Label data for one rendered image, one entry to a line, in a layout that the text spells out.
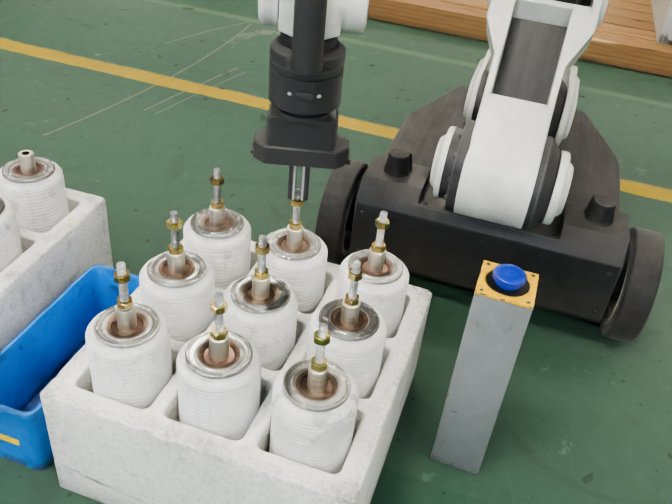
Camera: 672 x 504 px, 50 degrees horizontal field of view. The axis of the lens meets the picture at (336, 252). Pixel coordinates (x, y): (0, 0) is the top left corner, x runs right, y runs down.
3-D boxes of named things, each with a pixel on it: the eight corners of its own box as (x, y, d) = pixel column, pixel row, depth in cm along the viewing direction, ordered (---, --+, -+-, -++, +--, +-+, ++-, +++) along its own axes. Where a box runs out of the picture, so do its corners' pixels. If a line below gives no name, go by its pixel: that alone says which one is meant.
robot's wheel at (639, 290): (599, 291, 140) (634, 205, 128) (625, 298, 139) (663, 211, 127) (597, 358, 124) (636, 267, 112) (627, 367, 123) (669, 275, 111)
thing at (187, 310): (144, 394, 99) (134, 293, 89) (150, 345, 107) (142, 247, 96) (214, 392, 101) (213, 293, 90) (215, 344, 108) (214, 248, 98)
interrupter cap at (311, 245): (283, 268, 96) (283, 264, 96) (257, 238, 101) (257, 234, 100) (331, 253, 100) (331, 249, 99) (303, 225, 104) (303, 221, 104)
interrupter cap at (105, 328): (161, 305, 88) (161, 301, 87) (159, 348, 82) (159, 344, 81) (97, 307, 86) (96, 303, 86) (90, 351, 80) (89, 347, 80)
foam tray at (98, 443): (197, 309, 125) (195, 224, 114) (414, 375, 117) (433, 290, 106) (58, 487, 94) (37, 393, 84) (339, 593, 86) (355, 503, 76)
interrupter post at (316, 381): (305, 379, 80) (307, 357, 78) (327, 380, 80) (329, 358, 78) (305, 395, 78) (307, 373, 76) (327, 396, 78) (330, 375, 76)
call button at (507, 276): (492, 272, 89) (496, 259, 88) (525, 280, 88) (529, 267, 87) (488, 290, 86) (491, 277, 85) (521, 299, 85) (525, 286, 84)
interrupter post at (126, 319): (138, 320, 85) (136, 299, 83) (137, 334, 83) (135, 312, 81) (117, 321, 85) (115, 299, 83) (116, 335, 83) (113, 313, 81)
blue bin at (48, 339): (101, 318, 121) (94, 261, 114) (160, 337, 118) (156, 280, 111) (-25, 453, 97) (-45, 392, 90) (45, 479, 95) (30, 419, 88)
